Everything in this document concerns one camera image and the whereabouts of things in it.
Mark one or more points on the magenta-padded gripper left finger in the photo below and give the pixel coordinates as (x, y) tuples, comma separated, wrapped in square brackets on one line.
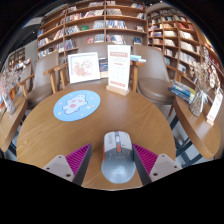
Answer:
[(76, 160)]

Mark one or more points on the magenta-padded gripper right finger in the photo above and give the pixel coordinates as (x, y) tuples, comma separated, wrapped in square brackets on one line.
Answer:
[(146, 159)]

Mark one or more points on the grey computer mouse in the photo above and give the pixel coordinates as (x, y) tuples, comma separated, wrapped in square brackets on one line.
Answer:
[(118, 160)]

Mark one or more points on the round light blue mouse pad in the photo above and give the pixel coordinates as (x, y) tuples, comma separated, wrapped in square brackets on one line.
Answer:
[(76, 106)]

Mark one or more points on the round wooden side table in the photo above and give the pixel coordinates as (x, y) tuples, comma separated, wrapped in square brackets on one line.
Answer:
[(200, 130), (10, 123)]

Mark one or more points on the brown wooden-armed chair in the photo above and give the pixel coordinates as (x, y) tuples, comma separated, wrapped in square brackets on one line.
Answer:
[(26, 71), (155, 88), (43, 76), (93, 48)]

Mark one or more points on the glass vase with dried flowers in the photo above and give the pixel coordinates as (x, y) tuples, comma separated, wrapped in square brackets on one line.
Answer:
[(197, 103), (9, 103)]

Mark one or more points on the stack of books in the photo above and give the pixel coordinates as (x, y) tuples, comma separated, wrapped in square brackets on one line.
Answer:
[(182, 90)]

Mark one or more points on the small white table sign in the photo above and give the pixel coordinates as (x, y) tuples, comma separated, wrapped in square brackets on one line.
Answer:
[(215, 108)]

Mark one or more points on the white framed flower picture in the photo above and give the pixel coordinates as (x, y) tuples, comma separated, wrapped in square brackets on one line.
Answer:
[(84, 67)]

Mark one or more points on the white sign on wooden base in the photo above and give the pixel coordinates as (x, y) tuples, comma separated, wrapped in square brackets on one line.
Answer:
[(119, 66)]

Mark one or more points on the dark blue book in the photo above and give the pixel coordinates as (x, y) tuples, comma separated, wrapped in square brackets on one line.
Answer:
[(103, 66)]

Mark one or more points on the light blue book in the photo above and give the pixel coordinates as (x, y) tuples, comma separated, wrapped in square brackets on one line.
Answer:
[(137, 58)]

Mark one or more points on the small distant bookshelf unit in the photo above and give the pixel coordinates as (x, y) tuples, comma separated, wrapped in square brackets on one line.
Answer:
[(16, 56)]

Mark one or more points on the curved wooden bookshelf unit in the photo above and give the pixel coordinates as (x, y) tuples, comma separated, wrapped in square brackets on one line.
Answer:
[(180, 36)]

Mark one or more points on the wide wooden bookshelf unit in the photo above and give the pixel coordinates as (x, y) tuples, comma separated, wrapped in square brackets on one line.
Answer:
[(100, 20)]

